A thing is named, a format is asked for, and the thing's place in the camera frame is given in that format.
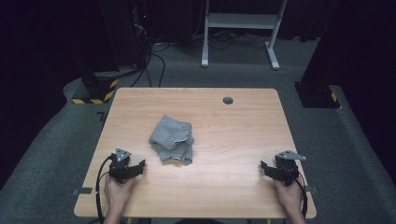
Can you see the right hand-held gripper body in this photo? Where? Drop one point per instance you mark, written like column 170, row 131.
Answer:
column 286, row 169

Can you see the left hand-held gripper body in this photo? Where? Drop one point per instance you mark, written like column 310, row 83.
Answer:
column 120, row 169

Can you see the grey cloth shorts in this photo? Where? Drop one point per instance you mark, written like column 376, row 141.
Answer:
column 170, row 137

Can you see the person's left hand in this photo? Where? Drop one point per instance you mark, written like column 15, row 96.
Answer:
column 117, row 193

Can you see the person's right hand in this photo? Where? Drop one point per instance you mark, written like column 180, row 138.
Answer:
column 291, row 196

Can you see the grey tape strip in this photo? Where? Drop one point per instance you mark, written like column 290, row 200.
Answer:
column 312, row 189
column 82, row 191

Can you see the black stand base yellow mark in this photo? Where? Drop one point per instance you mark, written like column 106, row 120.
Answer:
column 316, row 95

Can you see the black yellow striped stand base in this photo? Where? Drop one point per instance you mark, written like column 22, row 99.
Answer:
column 96, row 90

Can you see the dark equipment rack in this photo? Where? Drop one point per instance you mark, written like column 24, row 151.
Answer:
column 124, row 34

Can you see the white metal stand frame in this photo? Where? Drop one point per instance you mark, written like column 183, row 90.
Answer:
column 241, row 21

